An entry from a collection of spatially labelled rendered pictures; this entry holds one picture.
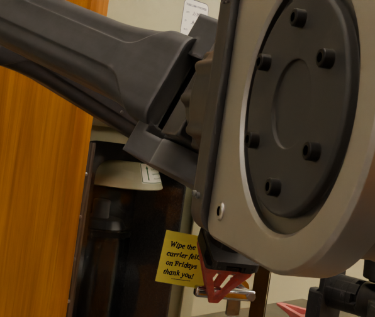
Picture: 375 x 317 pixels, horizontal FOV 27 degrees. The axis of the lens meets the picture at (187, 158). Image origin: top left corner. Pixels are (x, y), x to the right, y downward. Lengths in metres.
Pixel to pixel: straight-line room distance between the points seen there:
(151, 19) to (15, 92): 0.25
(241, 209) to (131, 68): 0.22
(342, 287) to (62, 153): 0.52
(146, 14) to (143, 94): 0.70
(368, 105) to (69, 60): 0.34
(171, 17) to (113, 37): 0.71
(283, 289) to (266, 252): 2.15
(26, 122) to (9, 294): 0.23
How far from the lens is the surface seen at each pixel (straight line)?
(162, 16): 1.22
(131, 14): 1.17
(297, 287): 2.50
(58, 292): 1.03
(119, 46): 0.52
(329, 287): 1.29
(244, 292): 1.14
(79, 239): 1.12
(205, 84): 0.37
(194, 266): 1.16
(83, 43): 0.54
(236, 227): 0.31
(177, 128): 0.43
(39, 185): 1.03
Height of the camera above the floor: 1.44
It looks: 3 degrees down
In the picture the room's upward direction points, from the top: 8 degrees clockwise
